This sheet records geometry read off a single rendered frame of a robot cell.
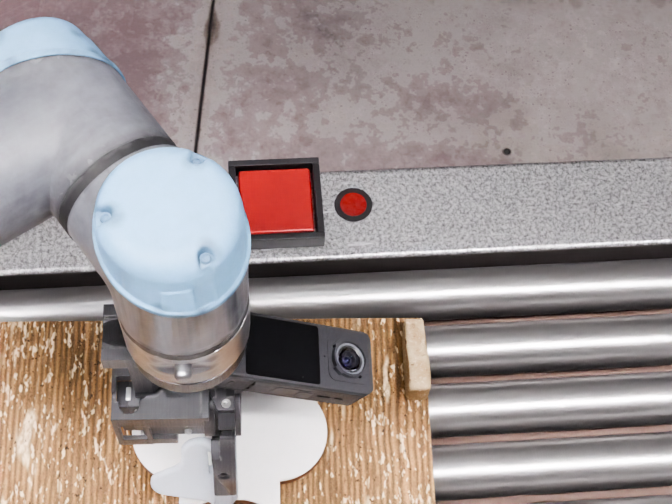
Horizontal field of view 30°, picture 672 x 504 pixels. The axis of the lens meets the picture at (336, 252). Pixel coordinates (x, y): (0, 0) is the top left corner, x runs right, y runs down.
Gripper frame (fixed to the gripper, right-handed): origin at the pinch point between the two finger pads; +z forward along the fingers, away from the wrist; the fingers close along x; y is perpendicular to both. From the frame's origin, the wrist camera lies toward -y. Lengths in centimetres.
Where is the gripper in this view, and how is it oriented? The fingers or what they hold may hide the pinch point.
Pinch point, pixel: (231, 432)
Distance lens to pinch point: 93.8
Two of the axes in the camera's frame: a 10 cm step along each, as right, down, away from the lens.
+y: -10.0, 0.1, -0.6
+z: -0.5, 4.4, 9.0
